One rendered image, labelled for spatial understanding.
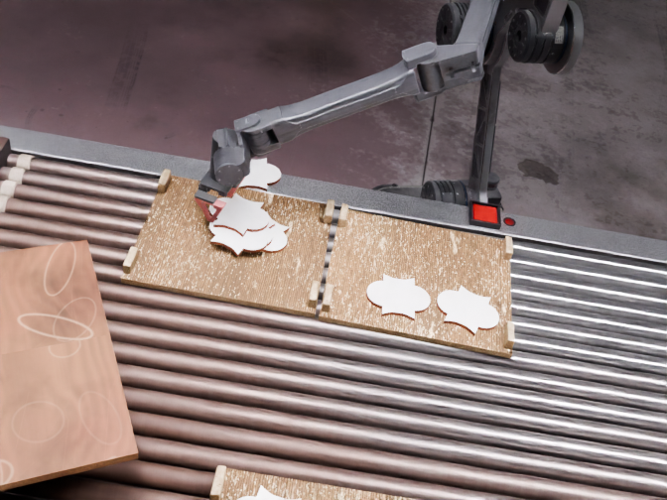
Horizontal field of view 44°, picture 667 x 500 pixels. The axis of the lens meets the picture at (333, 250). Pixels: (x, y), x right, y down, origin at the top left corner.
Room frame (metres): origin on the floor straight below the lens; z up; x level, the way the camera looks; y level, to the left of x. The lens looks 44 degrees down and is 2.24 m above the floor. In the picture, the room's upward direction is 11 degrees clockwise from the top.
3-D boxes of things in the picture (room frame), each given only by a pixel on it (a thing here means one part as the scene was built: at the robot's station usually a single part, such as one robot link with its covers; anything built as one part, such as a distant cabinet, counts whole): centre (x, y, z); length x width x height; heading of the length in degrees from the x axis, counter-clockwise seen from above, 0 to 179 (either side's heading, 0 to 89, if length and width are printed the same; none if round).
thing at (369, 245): (1.33, -0.20, 0.93); 0.41 x 0.35 x 0.02; 90
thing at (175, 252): (1.33, 0.22, 0.93); 0.41 x 0.35 x 0.02; 91
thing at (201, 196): (1.35, 0.28, 1.01); 0.07 x 0.07 x 0.09; 79
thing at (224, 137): (1.38, 0.26, 1.14); 0.07 x 0.06 x 0.07; 18
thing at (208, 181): (1.38, 0.27, 1.08); 0.10 x 0.07 x 0.07; 169
